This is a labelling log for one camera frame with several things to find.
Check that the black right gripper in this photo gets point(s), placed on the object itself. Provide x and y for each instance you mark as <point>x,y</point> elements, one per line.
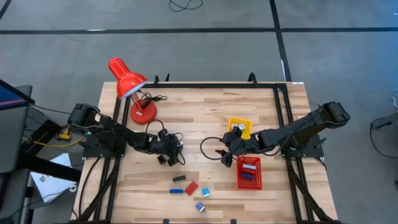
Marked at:
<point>245,143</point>

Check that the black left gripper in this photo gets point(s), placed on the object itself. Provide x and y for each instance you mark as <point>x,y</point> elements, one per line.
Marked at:
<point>160,144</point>

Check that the white flash drive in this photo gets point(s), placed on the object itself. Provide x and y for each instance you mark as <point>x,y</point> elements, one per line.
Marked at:
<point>249,166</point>

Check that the black flash drive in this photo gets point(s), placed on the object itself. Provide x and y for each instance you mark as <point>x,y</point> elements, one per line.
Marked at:
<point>179,178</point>

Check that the navy blue flash drive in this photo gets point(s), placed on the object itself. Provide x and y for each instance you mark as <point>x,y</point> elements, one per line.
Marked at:
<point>247,176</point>

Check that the bright blue flash drive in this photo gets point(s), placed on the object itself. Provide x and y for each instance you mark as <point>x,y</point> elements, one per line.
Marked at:
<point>176,191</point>

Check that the cyan power adapter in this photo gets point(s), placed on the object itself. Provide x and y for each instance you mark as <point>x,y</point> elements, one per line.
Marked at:
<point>205,192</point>

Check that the red plastic basket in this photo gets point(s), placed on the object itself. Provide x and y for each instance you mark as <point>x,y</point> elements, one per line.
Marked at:
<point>258,183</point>

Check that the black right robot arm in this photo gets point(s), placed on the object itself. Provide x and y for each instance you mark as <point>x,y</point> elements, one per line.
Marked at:
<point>295,130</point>

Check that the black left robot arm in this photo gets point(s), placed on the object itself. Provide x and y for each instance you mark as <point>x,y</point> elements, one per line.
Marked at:
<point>118,132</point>

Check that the yellow plastic basket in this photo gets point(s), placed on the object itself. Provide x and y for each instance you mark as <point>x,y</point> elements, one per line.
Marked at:
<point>247,132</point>

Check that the wide red flash drive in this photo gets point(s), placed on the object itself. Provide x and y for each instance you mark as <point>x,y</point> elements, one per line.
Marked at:
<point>191,188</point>

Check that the red desk lamp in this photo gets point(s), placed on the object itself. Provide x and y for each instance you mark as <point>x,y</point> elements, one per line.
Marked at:
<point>127,81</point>

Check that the white tape roll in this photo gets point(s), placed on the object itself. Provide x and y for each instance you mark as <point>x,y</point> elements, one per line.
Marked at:
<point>73,187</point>

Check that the yellow plug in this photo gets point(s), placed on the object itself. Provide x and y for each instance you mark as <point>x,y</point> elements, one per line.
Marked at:
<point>64,135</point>

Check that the white paper sheet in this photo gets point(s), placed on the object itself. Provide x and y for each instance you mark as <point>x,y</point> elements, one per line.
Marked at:
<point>53,186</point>

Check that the black beam stand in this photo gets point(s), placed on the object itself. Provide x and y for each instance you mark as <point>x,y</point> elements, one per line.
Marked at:
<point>46,168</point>

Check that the grey cabinet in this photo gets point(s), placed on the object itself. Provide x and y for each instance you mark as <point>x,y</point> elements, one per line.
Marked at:
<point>12,140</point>

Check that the monitor with blue screen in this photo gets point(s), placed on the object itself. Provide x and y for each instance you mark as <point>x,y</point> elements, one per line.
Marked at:
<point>12,96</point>

